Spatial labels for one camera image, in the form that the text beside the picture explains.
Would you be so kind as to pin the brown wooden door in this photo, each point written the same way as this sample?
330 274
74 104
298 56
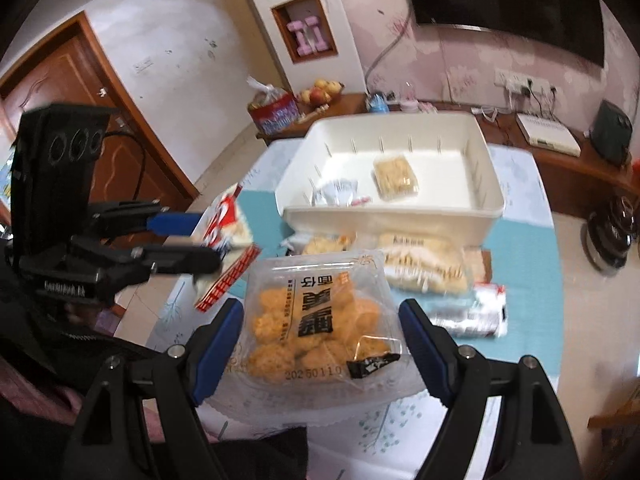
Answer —
125 125

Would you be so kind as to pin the white plastic storage box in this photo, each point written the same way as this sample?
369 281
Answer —
400 220

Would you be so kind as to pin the dark glass pot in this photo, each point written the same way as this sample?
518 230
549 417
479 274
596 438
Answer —
612 235

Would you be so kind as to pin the long cream biscuit packet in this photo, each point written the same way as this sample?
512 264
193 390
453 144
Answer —
425 262

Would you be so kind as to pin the blue plastic bottle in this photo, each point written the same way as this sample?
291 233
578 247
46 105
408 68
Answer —
378 102

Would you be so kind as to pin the clear packet of yellow puffs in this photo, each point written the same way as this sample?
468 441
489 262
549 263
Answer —
327 245

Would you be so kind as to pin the metal door latch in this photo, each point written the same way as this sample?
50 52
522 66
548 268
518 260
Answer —
120 121

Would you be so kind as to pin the silver foil snack packet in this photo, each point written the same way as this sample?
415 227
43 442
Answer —
470 312

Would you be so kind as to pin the bowl of fruit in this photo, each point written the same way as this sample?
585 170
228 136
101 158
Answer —
320 94

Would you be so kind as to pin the white set-top box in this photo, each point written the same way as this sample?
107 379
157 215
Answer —
547 135

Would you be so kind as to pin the clear packet of pale biscuits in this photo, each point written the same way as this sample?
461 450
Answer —
396 177

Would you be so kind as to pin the white wall socket panel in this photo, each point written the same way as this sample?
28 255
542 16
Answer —
525 81

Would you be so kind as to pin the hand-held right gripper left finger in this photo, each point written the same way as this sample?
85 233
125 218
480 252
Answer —
220 355

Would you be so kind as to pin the red and white snack packet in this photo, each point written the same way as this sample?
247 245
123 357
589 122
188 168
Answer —
227 220

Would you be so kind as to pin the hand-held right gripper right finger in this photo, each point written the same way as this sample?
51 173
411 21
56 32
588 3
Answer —
425 355

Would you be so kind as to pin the small white snack packet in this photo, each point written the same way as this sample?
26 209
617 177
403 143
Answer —
337 194

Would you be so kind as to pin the white and pink jar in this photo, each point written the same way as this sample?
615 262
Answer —
412 106

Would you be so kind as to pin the teal patterned tablecloth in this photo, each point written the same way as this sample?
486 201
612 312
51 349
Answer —
525 280

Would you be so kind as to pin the wooden wall niche frame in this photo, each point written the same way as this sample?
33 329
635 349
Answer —
330 25

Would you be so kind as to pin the clear tray of fried balls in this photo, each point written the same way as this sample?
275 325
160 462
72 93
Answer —
300 320

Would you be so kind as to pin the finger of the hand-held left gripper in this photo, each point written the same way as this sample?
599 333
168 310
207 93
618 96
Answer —
185 260
175 223

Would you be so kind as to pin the pink dumbbell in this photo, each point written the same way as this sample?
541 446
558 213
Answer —
314 32
297 36

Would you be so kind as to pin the brown snack packet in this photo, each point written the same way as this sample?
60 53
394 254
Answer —
479 266

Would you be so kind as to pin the dark green appliance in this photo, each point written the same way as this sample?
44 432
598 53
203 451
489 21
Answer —
612 132

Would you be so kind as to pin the plastic bag with red package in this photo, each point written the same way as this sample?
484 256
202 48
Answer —
274 110

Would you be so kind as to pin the white light switch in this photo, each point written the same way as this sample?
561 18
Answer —
143 65

